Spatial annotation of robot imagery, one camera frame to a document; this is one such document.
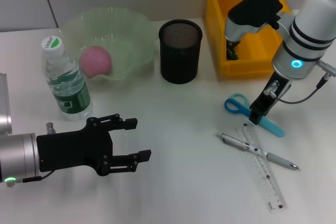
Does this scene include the blue scissors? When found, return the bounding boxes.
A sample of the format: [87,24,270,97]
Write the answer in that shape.
[224,93,286,137]

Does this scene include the translucent green fruit bowl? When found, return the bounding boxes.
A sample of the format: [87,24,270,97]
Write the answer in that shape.
[59,7,158,82]

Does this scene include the clear green-label water bottle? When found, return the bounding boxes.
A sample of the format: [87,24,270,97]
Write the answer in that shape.
[40,36,93,122]

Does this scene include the pink peach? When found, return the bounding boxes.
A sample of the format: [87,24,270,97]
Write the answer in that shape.
[79,46,113,79]

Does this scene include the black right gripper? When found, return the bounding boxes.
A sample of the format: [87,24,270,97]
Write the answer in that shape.
[248,72,292,126]

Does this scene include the yellow plastic bin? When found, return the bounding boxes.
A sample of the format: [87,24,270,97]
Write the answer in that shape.
[204,0,291,78]

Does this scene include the green plastic wrapper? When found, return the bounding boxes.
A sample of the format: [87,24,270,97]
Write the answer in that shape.
[226,39,240,61]

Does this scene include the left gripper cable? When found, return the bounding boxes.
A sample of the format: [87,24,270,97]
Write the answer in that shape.
[22,121,57,183]

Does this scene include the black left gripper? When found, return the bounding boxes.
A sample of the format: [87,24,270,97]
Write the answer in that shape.
[36,113,153,177]

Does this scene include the transparent plastic ruler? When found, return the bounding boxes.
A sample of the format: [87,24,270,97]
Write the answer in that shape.
[236,123,288,212]

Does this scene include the grey pen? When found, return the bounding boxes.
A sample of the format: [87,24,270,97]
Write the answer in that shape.
[217,132,301,171]

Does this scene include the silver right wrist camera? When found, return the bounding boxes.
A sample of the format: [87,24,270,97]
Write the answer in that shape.
[225,0,285,44]

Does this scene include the black mesh pen holder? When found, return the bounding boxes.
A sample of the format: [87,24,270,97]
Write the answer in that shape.
[158,18,203,84]

